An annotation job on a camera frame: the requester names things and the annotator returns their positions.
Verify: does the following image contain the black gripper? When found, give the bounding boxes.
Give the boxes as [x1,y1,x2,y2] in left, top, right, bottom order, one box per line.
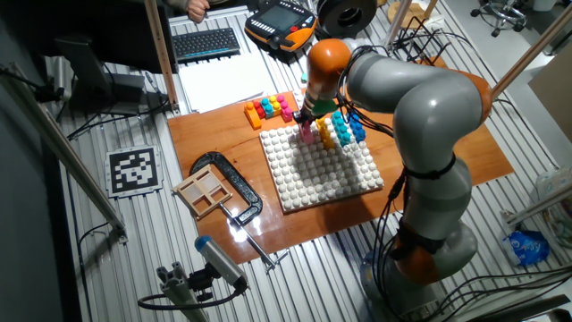
[292,106,321,132]

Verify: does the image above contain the light pink four-stud brick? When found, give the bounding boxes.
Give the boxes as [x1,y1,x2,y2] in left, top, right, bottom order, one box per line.
[299,121,315,146]

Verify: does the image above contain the yellow four-stud brick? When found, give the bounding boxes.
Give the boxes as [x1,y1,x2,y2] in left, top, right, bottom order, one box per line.
[315,116,336,151]

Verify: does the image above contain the teal four-stud brick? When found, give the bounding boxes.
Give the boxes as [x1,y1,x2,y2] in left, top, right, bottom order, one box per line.
[331,110,353,148]

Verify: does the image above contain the blue four-stud brick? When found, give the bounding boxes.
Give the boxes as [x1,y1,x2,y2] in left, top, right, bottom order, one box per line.
[348,111,367,144]

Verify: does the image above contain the person's hand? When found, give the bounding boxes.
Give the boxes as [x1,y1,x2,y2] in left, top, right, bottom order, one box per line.
[187,0,214,24]

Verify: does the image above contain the magenta three-stud brick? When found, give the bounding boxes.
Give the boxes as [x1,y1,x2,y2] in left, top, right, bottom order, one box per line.
[275,93,295,123]

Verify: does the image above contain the orange curved brick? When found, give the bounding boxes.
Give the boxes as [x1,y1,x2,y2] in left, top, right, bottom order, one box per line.
[243,101,264,131]

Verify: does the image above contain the white studded baseplate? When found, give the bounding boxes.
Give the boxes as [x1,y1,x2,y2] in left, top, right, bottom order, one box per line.
[258,118,385,214]

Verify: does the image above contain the black C-clamp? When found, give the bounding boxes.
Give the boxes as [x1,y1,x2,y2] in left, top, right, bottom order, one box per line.
[189,150,290,274]

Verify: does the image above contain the brown wooden board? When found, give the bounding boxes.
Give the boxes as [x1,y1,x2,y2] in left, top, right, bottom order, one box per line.
[167,55,515,266]

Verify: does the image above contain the white paper stack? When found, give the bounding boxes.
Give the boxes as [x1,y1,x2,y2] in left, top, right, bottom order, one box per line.
[177,52,278,114]

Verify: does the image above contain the orange and black teach pendant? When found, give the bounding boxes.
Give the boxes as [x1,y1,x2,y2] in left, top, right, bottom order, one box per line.
[244,0,318,54]

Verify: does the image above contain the black filament spool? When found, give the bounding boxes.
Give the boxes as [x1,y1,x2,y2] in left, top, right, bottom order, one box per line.
[315,0,379,41]

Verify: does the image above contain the black keyboard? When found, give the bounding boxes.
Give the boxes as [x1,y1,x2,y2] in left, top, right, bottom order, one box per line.
[171,27,241,64]

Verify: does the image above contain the black and white marker board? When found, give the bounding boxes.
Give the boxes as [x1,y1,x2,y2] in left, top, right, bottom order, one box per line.
[105,145,164,199]

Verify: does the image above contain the black monitor with stand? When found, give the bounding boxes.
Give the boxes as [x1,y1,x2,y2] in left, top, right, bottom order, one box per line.
[44,0,178,116]

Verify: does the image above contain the office chair base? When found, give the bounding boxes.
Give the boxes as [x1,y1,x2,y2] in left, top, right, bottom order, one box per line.
[469,0,528,38]

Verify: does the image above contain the short aluminium profile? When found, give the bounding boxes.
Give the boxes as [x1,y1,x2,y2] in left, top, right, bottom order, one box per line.
[504,182,572,227]

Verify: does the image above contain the brown cardboard box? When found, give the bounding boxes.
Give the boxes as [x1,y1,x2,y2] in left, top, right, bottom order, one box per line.
[527,42,572,144]

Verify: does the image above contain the blue plastic bag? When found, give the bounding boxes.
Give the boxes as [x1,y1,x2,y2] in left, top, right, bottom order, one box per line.
[500,230,551,267]

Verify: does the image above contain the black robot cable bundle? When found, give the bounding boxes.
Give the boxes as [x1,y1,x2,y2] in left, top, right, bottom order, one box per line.
[335,44,459,322]

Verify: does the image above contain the small wooden compartment frame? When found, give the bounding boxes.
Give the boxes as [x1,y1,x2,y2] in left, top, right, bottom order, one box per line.
[172,164,233,220]

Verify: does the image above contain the silver metal post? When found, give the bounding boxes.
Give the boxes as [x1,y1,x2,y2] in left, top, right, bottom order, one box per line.
[383,0,413,48]

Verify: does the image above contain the black wire stand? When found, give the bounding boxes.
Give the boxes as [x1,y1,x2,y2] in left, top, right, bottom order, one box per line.
[389,16,452,68]

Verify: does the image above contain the grey camera with blue end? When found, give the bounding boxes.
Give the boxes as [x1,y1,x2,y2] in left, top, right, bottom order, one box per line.
[194,235,249,292]

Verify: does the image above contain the aluminium camera mount profile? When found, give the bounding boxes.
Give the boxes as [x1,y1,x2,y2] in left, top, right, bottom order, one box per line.
[156,261,211,322]

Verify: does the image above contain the black camera cable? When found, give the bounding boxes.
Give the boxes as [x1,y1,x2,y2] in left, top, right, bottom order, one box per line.
[137,285,245,311]

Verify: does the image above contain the long aluminium frame beam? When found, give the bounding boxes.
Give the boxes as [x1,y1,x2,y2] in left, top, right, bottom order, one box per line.
[0,62,129,245]

